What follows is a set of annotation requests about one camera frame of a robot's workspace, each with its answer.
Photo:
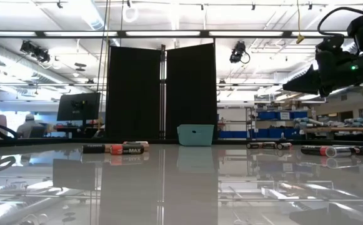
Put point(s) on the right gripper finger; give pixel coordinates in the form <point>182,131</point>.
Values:
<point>306,84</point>

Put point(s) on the red and black alkaline battery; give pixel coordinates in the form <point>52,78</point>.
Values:
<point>360,150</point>
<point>310,150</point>
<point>128,150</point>

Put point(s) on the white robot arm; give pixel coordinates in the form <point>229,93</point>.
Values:
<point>307,122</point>
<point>360,122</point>

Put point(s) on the blue storage bin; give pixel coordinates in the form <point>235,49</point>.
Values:
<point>278,133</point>
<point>267,115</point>
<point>299,115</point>
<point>232,134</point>

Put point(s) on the wooden workbench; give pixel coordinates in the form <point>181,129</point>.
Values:
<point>340,129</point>

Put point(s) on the metal shelf rack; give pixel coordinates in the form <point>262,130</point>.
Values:
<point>251,125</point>

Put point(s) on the silver cylindrical battery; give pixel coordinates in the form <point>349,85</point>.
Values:
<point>340,152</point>
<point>269,145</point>

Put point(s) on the black rig crossbar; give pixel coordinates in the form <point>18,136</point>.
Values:
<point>204,33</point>

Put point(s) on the black folding screen panel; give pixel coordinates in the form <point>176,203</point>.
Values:
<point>190,93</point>
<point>134,93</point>

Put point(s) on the teal plastic bin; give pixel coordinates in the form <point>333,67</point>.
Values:
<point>196,137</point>

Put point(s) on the black computer monitor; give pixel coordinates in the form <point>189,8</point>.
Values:
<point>78,106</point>

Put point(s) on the black ceiling spotlight cluster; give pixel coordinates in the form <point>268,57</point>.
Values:
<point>36,51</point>

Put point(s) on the person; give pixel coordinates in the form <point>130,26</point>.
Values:
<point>28,126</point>

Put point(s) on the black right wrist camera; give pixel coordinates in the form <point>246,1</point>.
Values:
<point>331,42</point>

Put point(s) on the black hanging camera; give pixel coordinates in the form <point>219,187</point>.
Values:
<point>238,51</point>

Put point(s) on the black aluminium table frame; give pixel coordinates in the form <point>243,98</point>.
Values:
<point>75,142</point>

